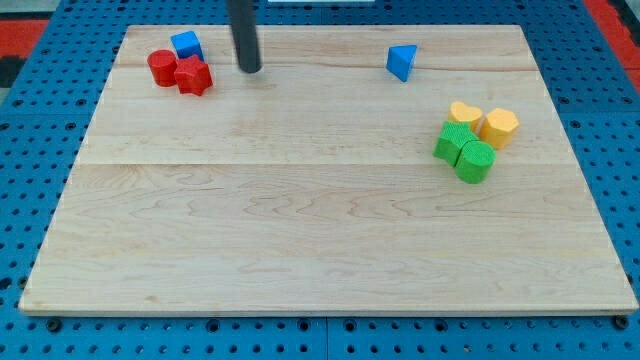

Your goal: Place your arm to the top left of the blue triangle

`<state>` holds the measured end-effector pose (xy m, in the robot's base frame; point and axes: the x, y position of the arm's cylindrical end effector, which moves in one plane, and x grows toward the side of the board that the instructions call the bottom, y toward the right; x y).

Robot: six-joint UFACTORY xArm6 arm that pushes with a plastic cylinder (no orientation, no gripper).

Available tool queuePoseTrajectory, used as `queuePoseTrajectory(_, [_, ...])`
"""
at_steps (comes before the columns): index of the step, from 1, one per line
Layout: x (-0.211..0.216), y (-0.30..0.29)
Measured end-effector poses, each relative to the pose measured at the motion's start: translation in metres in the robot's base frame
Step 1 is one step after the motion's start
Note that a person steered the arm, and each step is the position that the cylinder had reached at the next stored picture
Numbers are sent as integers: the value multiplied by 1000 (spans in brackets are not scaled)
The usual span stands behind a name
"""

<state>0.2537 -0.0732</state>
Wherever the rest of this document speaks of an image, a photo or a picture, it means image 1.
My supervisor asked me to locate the red cylinder block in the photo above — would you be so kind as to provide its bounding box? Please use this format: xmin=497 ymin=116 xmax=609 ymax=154
xmin=147 ymin=49 xmax=177 ymax=87

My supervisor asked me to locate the yellow heart block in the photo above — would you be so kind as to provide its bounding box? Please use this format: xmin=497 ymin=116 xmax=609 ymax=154
xmin=447 ymin=101 xmax=484 ymax=132

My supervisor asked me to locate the blue triangle block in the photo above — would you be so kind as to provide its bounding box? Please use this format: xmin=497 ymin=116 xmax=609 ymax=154
xmin=386 ymin=44 xmax=419 ymax=82

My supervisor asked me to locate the yellow hexagon block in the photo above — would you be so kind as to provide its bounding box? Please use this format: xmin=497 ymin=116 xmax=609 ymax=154
xmin=479 ymin=108 xmax=519 ymax=150

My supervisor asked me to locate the green cylinder block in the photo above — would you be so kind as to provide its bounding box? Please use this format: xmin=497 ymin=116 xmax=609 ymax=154
xmin=455 ymin=141 xmax=496 ymax=184

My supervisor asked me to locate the green star block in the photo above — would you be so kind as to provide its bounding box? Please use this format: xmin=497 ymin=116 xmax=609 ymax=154
xmin=433 ymin=121 xmax=479 ymax=167

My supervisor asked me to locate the blue cube block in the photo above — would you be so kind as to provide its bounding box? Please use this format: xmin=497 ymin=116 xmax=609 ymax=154
xmin=170 ymin=30 xmax=204 ymax=61

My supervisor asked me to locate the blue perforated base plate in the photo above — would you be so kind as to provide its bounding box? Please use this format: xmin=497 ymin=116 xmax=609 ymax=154
xmin=1 ymin=1 xmax=639 ymax=359

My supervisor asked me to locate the black cylindrical robot arm stick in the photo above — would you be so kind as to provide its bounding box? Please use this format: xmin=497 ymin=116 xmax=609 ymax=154
xmin=226 ymin=0 xmax=262 ymax=74

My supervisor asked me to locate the red star block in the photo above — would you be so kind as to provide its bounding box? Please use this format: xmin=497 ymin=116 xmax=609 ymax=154
xmin=174 ymin=55 xmax=214 ymax=96

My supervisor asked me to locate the light wooden board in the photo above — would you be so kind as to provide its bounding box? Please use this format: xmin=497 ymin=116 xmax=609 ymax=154
xmin=19 ymin=25 xmax=638 ymax=317

